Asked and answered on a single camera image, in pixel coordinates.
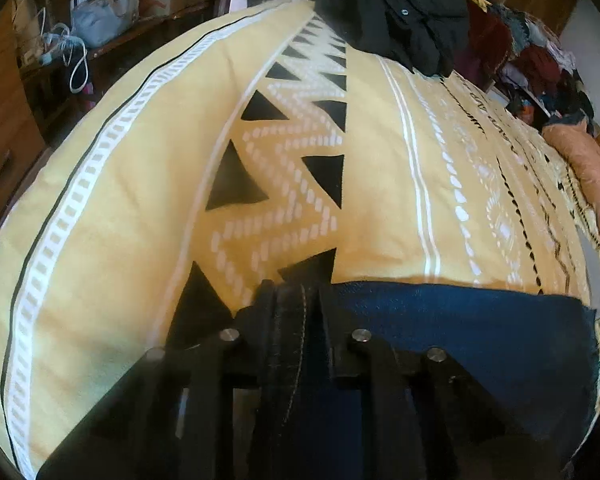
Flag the white cables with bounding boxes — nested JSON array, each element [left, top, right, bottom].
[[37, 7, 90, 95]]

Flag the wooden dresser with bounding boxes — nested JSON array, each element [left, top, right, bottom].
[[0, 7, 52, 246]]

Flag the grey handbag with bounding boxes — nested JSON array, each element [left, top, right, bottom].
[[71, 0, 140, 47]]

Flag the pile of mixed clothes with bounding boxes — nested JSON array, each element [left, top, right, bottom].
[[460, 0, 597, 128]]

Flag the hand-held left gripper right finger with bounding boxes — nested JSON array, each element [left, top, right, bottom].
[[319, 284, 507, 480]]

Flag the blue denim pants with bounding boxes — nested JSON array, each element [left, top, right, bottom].
[[250, 280, 600, 480]]

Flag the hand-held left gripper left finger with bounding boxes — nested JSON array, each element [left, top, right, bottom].
[[130, 280, 278, 480]]

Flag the peach pillow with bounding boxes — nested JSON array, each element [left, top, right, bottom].
[[541, 121, 600, 283]]

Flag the yellow patterned blanket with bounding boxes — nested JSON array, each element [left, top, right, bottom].
[[0, 0, 600, 477]]

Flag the black jacket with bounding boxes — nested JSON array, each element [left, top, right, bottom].
[[314, 0, 472, 79]]

